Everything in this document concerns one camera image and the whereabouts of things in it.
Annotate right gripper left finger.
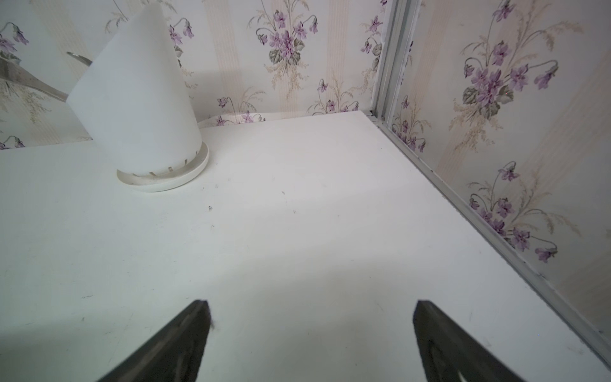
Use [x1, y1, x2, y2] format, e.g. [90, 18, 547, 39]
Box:
[100, 300, 212, 381]

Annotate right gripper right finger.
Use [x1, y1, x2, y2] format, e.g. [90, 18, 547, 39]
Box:
[413, 300, 523, 382]

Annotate white cup holder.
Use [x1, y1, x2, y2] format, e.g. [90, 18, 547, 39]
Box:
[67, 3, 210, 193]

